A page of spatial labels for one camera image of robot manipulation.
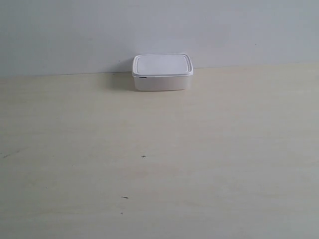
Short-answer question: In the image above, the white lidded plastic container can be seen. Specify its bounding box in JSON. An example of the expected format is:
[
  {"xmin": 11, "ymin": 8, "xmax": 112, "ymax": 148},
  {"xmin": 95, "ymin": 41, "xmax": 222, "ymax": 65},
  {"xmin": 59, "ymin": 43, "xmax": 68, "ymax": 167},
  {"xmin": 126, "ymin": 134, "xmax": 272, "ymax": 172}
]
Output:
[{"xmin": 132, "ymin": 54, "xmax": 194, "ymax": 91}]

